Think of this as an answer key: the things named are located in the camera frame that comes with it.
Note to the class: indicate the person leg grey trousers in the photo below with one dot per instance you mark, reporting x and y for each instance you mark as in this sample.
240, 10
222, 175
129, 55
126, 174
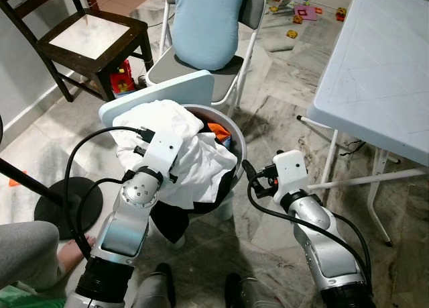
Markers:
27, 254

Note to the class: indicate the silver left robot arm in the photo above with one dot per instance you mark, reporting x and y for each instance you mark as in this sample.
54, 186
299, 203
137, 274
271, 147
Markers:
124, 234

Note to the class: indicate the white garment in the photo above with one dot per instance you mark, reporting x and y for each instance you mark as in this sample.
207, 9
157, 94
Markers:
201, 167

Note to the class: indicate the light blue pillow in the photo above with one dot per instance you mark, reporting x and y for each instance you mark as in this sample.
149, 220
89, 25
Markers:
209, 26

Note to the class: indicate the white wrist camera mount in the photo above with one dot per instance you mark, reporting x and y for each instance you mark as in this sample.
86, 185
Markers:
161, 152
290, 174

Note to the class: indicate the black round stand base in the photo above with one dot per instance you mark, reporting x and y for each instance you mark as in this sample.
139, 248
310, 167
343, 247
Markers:
67, 200

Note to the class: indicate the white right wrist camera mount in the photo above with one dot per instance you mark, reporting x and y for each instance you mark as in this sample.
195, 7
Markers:
290, 174

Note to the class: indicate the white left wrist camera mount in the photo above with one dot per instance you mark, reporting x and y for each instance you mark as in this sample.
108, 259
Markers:
161, 152

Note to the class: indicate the robot left leg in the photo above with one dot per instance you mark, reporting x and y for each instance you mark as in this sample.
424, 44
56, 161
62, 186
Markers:
154, 288

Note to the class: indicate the grey round laundry basket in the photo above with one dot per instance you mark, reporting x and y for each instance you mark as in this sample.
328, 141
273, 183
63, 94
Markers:
241, 162

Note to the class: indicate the red toy truck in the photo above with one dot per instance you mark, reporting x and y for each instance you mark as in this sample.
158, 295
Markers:
123, 80

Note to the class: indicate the pink toy tile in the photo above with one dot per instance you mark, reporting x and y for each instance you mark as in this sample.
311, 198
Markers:
305, 13

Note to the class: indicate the white folding table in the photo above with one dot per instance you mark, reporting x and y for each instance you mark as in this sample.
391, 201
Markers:
375, 66

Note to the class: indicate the dark wooden chair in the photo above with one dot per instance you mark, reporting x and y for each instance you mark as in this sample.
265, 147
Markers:
87, 36

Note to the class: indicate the robot leg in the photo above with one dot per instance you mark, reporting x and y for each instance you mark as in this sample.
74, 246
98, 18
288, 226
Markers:
255, 294
154, 288

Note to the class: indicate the orange garment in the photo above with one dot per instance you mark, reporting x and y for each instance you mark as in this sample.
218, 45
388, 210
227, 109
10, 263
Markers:
218, 133

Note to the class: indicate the robot right leg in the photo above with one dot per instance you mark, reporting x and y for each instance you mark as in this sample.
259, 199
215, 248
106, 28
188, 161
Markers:
255, 294

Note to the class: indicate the black garment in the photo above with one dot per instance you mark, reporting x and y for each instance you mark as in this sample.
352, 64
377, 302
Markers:
174, 221

